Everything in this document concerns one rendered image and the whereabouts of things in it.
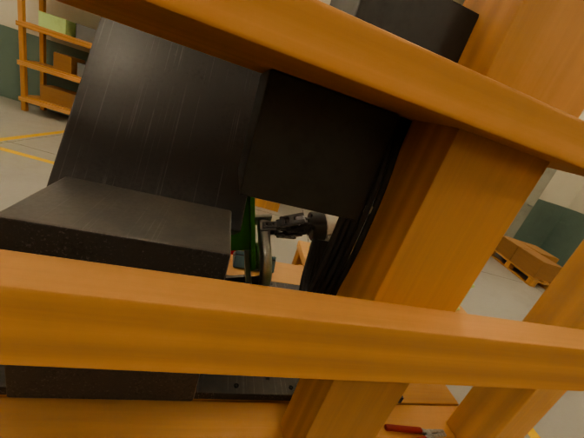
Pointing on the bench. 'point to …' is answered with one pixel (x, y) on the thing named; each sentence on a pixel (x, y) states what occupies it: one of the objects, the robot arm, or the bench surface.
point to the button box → (243, 260)
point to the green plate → (244, 239)
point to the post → (461, 226)
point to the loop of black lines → (350, 228)
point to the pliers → (416, 431)
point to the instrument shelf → (357, 66)
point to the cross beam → (262, 330)
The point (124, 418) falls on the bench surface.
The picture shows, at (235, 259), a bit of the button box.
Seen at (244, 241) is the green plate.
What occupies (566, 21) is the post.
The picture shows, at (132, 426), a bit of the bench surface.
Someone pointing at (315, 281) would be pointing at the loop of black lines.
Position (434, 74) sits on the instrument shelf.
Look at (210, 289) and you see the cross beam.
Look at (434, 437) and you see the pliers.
